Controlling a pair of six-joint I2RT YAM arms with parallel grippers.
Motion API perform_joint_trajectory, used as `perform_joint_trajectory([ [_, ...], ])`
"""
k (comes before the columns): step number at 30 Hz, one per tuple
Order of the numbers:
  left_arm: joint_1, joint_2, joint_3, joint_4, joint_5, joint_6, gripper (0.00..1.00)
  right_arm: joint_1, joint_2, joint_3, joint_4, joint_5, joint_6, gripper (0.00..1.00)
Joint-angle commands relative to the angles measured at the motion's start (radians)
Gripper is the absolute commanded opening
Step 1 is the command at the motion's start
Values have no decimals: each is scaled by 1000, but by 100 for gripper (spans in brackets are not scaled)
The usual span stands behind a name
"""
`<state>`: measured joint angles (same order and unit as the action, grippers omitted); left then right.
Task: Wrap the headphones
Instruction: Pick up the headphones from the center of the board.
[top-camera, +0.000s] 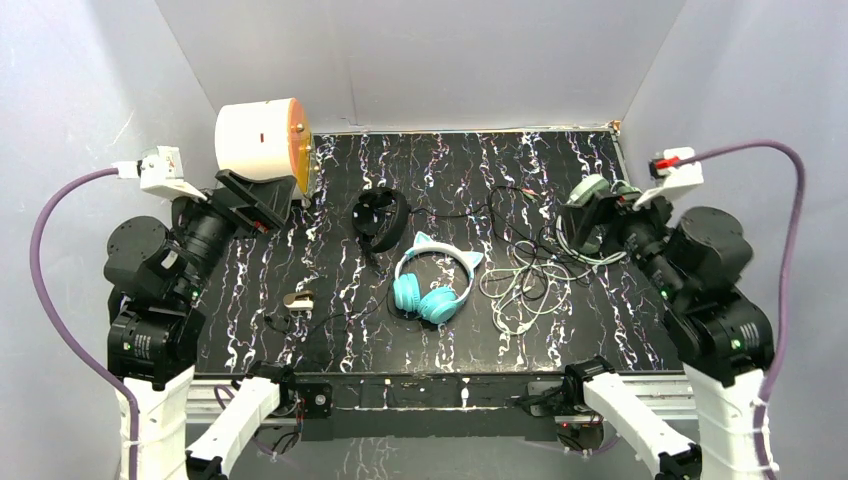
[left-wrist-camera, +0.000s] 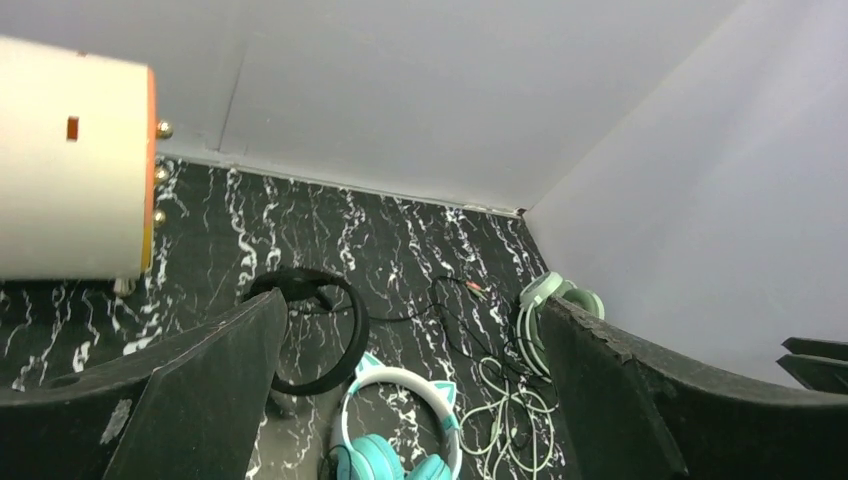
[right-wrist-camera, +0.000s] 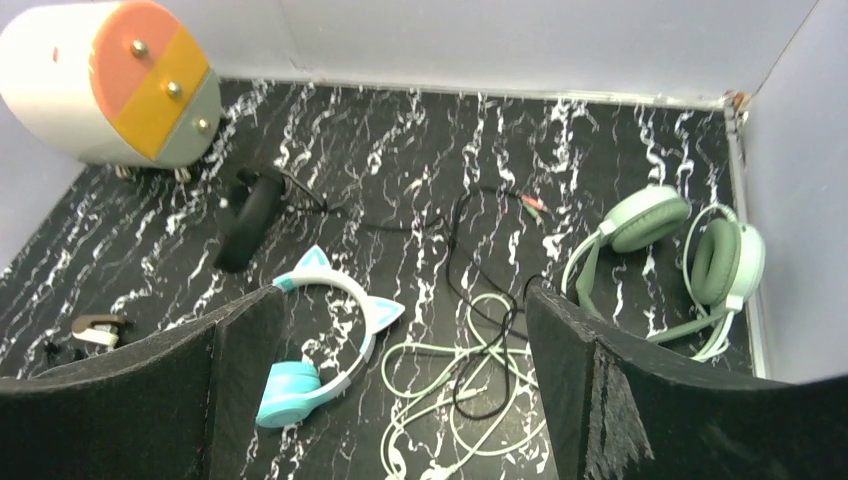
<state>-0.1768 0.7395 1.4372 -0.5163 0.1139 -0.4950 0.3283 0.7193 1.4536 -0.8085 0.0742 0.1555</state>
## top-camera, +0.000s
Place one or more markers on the green headphones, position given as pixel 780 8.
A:
pixel 597 184

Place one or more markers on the black headphones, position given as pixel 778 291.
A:
pixel 380 217

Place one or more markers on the cream cylindrical drum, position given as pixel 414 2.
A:
pixel 267 140

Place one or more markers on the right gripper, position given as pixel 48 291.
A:
pixel 603 207

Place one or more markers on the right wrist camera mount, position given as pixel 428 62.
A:
pixel 673 177

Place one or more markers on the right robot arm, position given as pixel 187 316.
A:
pixel 723 340

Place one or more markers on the small tan white clip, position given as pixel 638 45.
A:
pixel 299 301

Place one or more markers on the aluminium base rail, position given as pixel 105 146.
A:
pixel 328 395

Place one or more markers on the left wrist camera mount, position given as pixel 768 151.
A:
pixel 160 173

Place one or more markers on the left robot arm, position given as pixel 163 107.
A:
pixel 158 272

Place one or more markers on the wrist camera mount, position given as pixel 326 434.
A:
pixel 160 173
pixel 673 177

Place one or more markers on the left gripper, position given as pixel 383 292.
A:
pixel 250 204

